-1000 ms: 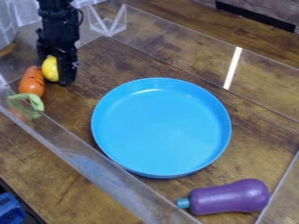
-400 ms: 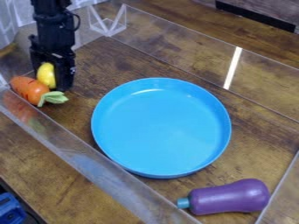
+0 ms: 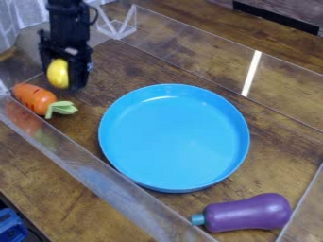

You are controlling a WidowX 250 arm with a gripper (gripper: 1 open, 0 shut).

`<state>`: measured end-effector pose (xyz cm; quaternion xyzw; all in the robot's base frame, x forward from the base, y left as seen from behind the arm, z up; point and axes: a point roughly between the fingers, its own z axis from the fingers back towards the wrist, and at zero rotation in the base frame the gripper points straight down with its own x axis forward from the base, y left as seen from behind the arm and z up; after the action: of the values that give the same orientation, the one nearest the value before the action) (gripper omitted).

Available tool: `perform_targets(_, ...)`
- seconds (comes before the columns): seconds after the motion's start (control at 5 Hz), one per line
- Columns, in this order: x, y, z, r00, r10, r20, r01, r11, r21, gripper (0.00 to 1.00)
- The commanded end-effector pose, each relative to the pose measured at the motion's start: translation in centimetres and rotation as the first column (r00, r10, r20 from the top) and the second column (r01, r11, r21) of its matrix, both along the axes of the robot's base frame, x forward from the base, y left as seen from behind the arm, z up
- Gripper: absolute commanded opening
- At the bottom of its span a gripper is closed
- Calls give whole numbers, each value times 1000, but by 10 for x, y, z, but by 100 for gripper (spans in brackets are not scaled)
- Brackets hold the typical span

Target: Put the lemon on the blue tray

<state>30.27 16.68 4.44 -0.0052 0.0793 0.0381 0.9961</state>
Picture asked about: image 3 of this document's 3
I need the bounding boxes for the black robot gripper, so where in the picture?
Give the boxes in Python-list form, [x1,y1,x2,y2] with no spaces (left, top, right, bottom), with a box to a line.
[37,0,98,91]

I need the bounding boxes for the yellow toy lemon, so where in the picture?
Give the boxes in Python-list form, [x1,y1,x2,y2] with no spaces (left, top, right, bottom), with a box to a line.
[46,59,69,89]

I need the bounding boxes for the orange toy carrot green leaves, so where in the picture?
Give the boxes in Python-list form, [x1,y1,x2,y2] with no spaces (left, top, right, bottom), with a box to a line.
[11,83,78,119]

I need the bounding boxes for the blue round plastic tray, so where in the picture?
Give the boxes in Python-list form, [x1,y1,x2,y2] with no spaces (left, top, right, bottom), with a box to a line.
[98,84,250,193]

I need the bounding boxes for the white lattice curtain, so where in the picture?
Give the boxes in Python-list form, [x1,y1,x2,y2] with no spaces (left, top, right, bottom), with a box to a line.
[0,0,49,54]

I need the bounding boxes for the dark wooden furniture edge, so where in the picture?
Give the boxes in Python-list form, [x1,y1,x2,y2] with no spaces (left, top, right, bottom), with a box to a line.
[232,0,318,36]

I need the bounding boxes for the blue plastic object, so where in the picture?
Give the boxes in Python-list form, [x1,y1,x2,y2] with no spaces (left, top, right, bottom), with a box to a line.
[0,208,27,242]

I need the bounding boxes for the purple toy eggplant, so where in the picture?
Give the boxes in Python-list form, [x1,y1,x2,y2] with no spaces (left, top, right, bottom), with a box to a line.
[190,193,290,233]

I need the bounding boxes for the clear acrylic barrier wall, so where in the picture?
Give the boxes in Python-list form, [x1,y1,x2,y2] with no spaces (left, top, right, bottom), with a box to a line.
[0,0,323,242]

